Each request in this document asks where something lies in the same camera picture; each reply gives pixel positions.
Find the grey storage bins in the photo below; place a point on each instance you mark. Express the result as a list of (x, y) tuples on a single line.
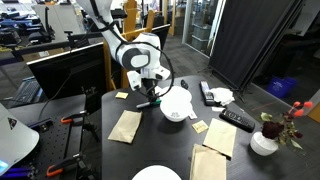
[(201, 36)]

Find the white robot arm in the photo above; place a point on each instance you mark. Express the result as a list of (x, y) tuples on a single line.
[(110, 30)]

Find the dark red flower bouquet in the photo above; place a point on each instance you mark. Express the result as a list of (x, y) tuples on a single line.
[(273, 129)]

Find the black keyboard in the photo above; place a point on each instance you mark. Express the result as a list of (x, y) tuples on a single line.
[(26, 90)]

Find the crumpled white tissue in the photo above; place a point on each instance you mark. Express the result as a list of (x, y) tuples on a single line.
[(222, 96)]

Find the blue lit device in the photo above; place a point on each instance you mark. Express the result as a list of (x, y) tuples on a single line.
[(11, 172)]

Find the small rounded black remote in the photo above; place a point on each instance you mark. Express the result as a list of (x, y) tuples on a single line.
[(184, 84)]

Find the white bowl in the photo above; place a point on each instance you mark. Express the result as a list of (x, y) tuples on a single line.
[(175, 111)]

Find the blue bin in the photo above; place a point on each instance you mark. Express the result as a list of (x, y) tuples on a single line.
[(281, 86)]

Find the pink and white packet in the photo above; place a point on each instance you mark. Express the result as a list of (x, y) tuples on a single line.
[(192, 115)]

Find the large white plate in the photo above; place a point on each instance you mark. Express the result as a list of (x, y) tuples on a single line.
[(180, 90)]

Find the long black remote control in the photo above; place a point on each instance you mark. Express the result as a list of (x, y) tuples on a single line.
[(207, 93)]

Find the black curtain partition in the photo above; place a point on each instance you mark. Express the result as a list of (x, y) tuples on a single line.
[(253, 40)]

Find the yellow sticky note left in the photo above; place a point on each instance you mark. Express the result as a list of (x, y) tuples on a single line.
[(121, 95)]

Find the black perforated side table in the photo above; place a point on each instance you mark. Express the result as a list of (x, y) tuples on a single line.
[(50, 133)]

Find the yellow sticky packet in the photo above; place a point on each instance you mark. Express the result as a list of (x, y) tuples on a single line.
[(200, 126)]

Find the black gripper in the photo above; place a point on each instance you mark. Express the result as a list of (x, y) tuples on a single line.
[(151, 86)]

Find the small white plate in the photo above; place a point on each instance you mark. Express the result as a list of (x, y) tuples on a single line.
[(156, 173)]

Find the large black monitor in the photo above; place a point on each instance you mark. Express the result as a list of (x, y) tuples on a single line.
[(66, 71)]

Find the white dome shade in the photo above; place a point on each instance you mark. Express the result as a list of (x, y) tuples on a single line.
[(15, 140)]

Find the white flower vase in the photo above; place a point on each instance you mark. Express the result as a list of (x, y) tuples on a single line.
[(263, 144)]

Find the small white paper slip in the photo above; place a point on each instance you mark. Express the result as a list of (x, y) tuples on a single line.
[(218, 109)]

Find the green and white marker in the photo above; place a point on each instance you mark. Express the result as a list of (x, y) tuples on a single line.
[(148, 104)]

